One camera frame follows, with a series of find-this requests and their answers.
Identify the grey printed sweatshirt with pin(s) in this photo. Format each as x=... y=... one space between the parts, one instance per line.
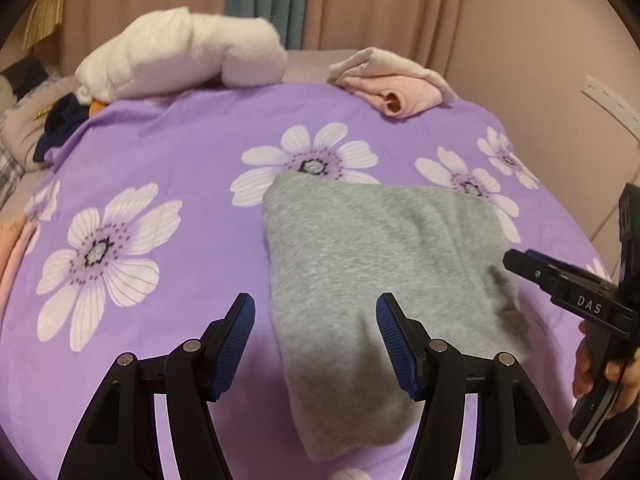
x=375 y=240

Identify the orange printed folded garment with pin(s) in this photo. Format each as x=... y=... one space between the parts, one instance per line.
x=10 y=245

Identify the pale pink folded garment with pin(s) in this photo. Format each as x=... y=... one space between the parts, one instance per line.
x=22 y=260

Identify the purple floral bedsheet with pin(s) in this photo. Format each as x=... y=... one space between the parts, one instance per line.
x=175 y=160

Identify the straw-coloured fringed cloth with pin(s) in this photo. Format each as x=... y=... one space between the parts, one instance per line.
x=47 y=10

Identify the small orange item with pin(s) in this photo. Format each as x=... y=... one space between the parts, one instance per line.
x=96 y=109

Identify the dark brown pillow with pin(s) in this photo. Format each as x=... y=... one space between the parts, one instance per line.
x=25 y=72

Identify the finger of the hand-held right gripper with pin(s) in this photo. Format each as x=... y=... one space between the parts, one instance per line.
x=535 y=272
x=575 y=272

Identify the beige folded cloth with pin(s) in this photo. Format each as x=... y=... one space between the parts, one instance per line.
x=375 y=62

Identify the grey quilted pillow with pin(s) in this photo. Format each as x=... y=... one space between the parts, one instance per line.
x=25 y=120

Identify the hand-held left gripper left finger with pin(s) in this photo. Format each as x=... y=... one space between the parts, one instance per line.
x=232 y=340

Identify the white wall socket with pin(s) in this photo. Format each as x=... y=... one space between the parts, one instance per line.
x=612 y=100

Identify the white fluffy blanket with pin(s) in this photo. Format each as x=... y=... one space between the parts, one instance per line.
x=175 y=55

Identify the grey plaid blanket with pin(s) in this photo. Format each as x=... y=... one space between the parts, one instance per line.
x=7 y=172

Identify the navy crumpled clothes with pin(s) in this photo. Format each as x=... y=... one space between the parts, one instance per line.
x=62 y=120

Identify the person's right hand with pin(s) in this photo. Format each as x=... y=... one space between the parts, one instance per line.
x=582 y=360

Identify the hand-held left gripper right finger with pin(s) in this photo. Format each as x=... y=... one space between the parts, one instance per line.
x=397 y=340

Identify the teal curtain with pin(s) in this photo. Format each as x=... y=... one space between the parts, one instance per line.
x=265 y=0

